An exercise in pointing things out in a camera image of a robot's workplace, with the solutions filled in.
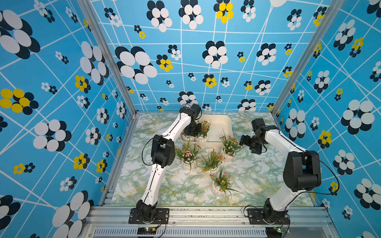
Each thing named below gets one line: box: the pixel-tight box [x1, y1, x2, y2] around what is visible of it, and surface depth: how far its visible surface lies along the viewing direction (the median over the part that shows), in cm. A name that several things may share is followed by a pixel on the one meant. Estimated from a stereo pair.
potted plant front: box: [209, 162, 242, 201], surface depth 75 cm
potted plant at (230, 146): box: [217, 128, 243, 162], surface depth 88 cm
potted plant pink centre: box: [175, 140, 202, 176], surface depth 84 cm
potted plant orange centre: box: [196, 148, 226, 173], surface depth 83 cm
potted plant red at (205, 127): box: [196, 119, 212, 142], surface depth 96 cm
